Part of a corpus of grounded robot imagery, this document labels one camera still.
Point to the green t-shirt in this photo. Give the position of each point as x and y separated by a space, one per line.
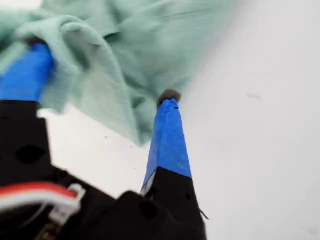
125 57

